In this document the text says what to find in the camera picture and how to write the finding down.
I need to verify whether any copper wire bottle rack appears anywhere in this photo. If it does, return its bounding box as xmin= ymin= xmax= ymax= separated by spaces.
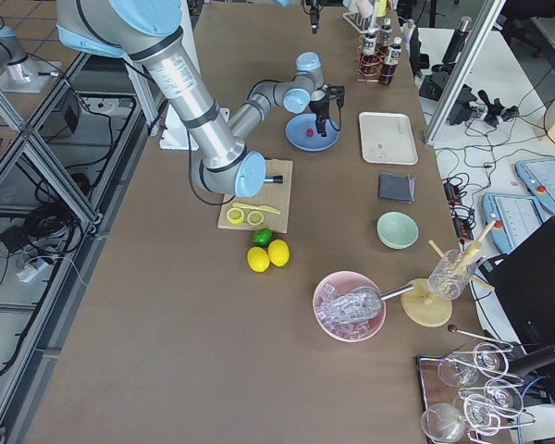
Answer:
xmin=357 ymin=33 xmax=393 ymax=85

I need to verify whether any lemon half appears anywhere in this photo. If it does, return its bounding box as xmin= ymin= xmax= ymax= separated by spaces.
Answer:
xmin=226 ymin=207 xmax=245 ymax=225

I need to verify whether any yellow plastic knife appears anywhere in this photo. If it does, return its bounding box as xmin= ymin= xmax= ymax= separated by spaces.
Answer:
xmin=232 ymin=202 xmax=282 ymax=215

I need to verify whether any lemon slice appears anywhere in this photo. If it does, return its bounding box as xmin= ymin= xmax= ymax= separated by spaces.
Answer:
xmin=246 ymin=210 xmax=265 ymax=227

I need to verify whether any clear glass cup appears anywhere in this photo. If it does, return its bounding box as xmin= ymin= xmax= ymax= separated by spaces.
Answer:
xmin=427 ymin=250 xmax=476 ymax=301

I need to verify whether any cream rabbit tray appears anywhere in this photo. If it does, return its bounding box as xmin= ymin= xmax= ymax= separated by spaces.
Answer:
xmin=358 ymin=112 xmax=418 ymax=166

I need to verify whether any grey folded cloth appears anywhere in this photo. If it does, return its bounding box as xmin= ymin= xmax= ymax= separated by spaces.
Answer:
xmin=378 ymin=173 xmax=415 ymax=204

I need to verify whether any steel muddler black tip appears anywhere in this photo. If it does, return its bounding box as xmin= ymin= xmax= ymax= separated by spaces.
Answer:
xmin=264 ymin=175 xmax=284 ymax=184

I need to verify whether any green lime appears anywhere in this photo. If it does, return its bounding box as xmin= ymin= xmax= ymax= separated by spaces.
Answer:
xmin=253 ymin=228 xmax=273 ymax=248

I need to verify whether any white plastic cup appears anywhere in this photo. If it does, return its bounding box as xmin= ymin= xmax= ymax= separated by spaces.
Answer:
xmin=355 ymin=0 xmax=375 ymax=19

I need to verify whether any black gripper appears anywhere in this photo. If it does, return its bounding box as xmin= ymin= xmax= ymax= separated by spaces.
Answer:
xmin=302 ymin=0 xmax=327 ymax=34
xmin=308 ymin=92 xmax=329 ymax=136

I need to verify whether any blue teach pendant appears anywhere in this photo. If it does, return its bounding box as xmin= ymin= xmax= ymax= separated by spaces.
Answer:
xmin=514 ymin=157 xmax=555 ymax=215
xmin=481 ymin=192 xmax=549 ymax=253

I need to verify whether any steel ice scoop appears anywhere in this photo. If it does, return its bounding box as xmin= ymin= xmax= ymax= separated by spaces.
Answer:
xmin=337 ymin=284 xmax=414 ymax=323

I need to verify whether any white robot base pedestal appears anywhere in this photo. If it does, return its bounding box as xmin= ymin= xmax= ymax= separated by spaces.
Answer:
xmin=158 ymin=0 xmax=230 ymax=152

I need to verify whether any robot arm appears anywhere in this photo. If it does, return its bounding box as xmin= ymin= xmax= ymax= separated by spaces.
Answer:
xmin=274 ymin=0 xmax=327 ymax=34
xmin=56 ymin=1 xmax=327 ymax=197

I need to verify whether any yellow green plastic cup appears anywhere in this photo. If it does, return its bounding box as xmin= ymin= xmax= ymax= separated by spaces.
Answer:
xmin=375 ymin=0 xmax=389 ymax=18

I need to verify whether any bamboo cutting board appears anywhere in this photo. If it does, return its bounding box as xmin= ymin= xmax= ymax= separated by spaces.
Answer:
xmin=217 ymin=159 xmax=293 ymax=233

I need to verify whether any mint green bowl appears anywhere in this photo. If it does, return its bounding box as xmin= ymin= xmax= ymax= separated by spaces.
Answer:
xmin=376 ymin=212 xmax=419 ymax=250

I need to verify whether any white wire cup rack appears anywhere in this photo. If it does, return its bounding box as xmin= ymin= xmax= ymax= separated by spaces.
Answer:
xmin=342 ymin=9 xmax=377 ymax=33

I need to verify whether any whole yellow lemon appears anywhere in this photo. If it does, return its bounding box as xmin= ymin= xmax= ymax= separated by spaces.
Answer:
xmin=267 ymin=239 xmax=290 ymax=267
xmin=246 ymin=246 xmax=270 ymax=273

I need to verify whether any blue plate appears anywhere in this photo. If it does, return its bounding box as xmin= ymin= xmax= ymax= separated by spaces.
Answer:
xmin=285 ymin=113 xmax=339 ymax=153

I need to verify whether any wine glass tray rack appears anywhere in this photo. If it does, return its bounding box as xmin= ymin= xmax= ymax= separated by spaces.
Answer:
xmin=415 ymin=324 xmax=536 ymax=443

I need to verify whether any pink bowl of ice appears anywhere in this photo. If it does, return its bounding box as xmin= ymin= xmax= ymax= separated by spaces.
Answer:
xmin=313 ymin=271 xmax=387 ymax=342

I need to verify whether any wooden cup tree stand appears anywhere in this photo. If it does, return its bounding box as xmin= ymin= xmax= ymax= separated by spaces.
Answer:
xmin=401 ymin=220 xmax=497 ymax=327

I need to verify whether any dark tea bottle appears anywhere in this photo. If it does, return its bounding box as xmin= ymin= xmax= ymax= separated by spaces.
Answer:
xmin=378 ymin=18 xmax=392 ymax=54
xmin=378 ymin=37 xmax=402 ymax=85
xmin=359 ymin=28 xmax=380 ymax=79

